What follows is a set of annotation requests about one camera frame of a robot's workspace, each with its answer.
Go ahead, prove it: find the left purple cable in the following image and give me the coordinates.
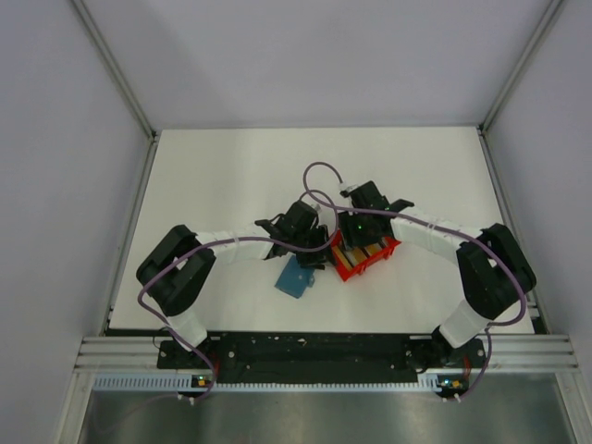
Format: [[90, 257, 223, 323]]
[[138, 188, 341, 371]]

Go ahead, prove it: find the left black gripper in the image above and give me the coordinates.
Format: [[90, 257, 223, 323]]
[[290, 224, 337, 270]]

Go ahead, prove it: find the red plastic bin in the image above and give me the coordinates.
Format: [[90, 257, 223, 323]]
[[331, 230, 401, 282]]

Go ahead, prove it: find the grey slotted cable duct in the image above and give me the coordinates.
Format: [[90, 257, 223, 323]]
[[92, 373, 466, 395]]

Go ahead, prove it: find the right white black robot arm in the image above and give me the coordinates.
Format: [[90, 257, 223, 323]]
[[339, 181, 537, 366]]

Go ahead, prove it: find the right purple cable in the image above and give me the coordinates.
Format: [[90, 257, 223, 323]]
[[302, 161, 528, 332]]

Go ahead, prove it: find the blue leather card holder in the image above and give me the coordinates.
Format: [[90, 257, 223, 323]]
[[275, 256, 315, 299]]

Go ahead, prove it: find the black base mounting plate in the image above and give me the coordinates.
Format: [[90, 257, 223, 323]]
[[156, 331, 486, 383]]

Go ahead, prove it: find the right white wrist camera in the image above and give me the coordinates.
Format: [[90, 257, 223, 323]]
[[339, 182, 359, 198]]

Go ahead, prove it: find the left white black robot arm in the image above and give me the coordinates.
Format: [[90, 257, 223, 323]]
[[136, 200, 335, 367]]

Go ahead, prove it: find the purple cable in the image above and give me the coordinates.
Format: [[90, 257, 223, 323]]
[[302, 161, 528, 332], [138, 188, 341, 371]]

